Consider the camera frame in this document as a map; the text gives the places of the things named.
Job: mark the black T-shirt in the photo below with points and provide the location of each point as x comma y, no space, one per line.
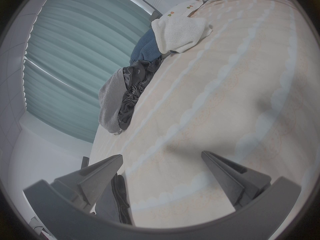
115,201

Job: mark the grey bedside table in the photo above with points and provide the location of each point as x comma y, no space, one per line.
155,16

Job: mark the black chest of drawers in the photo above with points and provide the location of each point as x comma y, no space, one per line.
85,162

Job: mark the white printed pillow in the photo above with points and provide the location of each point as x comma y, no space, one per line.
185,9

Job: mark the white garment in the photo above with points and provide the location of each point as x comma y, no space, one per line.
177,34

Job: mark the blue-green curtain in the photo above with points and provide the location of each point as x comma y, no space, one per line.
57,104
82,39

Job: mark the grey garment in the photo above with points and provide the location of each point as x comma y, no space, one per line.
110,104

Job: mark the black patterned garment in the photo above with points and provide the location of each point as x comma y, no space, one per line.
136,84

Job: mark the dark blue garment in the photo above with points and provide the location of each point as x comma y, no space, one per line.
147,49

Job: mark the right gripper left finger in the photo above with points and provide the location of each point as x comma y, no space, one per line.
95,181

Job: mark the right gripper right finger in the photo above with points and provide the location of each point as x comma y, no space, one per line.
232,184

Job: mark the bed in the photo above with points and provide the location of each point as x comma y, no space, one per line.
212,109

